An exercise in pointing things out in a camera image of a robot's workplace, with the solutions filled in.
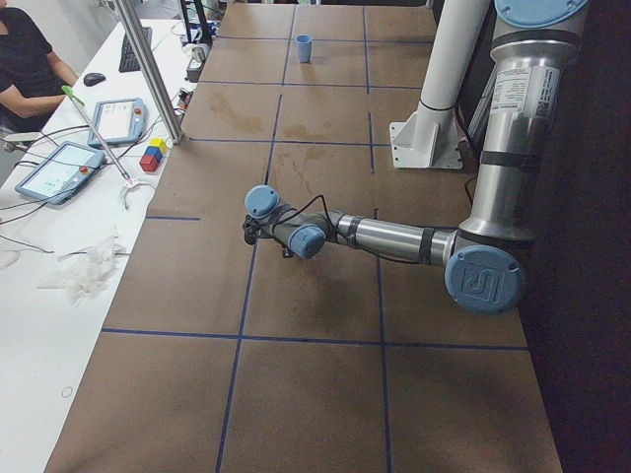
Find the near teach pendant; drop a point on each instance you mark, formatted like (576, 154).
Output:
(62, 174)

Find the far teach pendant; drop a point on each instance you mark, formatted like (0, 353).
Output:
(120, 122)

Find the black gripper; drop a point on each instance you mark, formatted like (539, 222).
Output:
(249, 232)

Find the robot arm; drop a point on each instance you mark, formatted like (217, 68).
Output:
(484, 257)

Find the blue plastic cup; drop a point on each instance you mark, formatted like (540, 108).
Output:
(304, 43)

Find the grabber reach tool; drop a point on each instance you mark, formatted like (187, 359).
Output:
(79, 105)

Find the metal cylinder weight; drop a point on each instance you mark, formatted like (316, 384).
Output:
(199, 52)

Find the crumpled white tissues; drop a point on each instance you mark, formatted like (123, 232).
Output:
(84, 261)

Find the seated person black shirt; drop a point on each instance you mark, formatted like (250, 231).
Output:
(32, 74)

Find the black computer mouse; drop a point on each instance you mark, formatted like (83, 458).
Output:
(92, 79)

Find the red blue yellow blocks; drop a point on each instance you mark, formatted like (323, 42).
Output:
(153, 155)

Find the black keyboard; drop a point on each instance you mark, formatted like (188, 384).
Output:
(129, 61)

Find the aluminium frame post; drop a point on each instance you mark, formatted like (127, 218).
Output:
(149, 67)

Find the teach pendant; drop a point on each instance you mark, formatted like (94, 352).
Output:
(120, 122)
(62, 174)

